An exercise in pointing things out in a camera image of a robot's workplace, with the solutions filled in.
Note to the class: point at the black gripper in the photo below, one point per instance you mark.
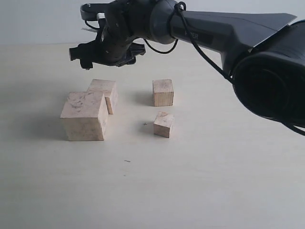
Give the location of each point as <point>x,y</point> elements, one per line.
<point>126,21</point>

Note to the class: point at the second largest wooden cube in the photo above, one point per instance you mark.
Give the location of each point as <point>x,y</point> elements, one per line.
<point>110,91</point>

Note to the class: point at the third largest wooden cube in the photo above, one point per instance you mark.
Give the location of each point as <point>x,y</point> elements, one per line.
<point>163,92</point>

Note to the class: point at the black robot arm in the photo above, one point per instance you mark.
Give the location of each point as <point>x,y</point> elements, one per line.
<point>263,55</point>

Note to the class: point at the smallest wooden cube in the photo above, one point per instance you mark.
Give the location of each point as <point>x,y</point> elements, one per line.
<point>163,124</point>

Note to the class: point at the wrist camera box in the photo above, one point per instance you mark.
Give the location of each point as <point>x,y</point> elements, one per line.
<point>94,11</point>

